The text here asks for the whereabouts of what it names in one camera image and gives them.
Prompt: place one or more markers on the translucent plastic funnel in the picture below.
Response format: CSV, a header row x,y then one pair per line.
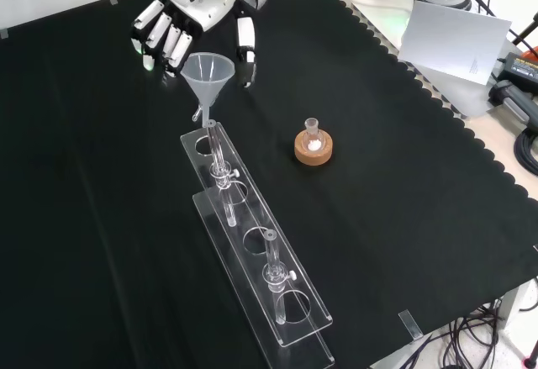
x,y
208,75

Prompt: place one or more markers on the clear acrylic funnel stand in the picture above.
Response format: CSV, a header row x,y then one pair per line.
x,y
246,216

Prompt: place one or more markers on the round-bottom glass flask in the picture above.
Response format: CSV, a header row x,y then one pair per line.
x,y
313,138

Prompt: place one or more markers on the black cloth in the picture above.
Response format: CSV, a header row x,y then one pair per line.
x,y
105,196

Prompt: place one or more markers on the white paper card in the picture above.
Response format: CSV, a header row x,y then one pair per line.
x,y
454,41

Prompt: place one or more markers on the black grey plug block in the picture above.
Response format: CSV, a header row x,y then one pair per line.
x,y
510,96

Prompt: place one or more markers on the black power adapter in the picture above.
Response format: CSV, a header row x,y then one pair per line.
x,y
521,66

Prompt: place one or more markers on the clear tape strip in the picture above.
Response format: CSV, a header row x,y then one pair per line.
x,y
409,324

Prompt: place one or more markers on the pale grey base plate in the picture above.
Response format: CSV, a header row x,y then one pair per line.
x,y
378,5

